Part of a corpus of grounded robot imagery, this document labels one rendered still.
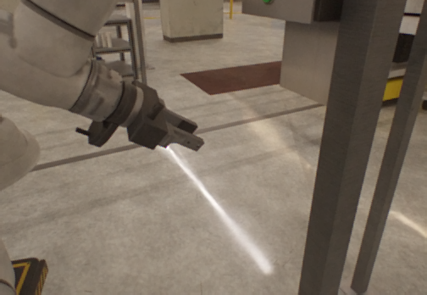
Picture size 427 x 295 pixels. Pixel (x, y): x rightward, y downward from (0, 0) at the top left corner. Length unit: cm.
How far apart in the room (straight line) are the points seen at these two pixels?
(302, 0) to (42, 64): 38
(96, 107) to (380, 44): 43
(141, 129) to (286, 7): 31
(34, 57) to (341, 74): 44
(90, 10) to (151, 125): 19
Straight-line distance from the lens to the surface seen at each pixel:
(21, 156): 112
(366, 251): 143
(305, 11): 54
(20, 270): 129
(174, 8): 678
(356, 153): 60
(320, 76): 65
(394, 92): 364
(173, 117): 64
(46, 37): 49
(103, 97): 52
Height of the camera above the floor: 117
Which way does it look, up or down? 26 degrees down
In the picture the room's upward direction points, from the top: straight up
